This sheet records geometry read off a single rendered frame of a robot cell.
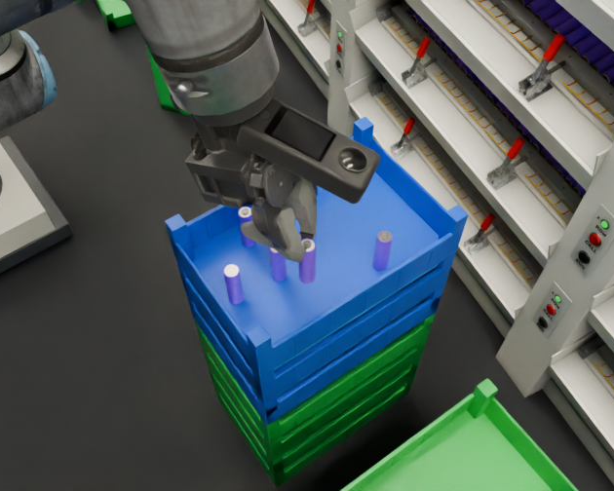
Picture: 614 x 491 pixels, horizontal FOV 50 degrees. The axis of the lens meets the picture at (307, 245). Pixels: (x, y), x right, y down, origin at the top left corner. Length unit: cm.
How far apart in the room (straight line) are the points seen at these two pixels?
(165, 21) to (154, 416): 92
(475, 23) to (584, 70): 19
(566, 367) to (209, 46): 89
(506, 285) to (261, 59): 83
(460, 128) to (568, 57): 27
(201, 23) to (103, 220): 110
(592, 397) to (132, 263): 92
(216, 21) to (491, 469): 66
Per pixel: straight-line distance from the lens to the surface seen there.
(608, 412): 120
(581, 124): 97
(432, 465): 91
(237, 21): 49
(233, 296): 79
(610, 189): 91
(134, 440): 129
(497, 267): 127
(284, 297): 81
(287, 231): 63
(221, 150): 60
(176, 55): 50
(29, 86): 139
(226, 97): 52
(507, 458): 94
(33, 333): 144
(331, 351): 85
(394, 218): 89
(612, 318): 105
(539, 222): 110
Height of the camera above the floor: 119
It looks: 56 degrees down
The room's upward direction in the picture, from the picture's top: straight up
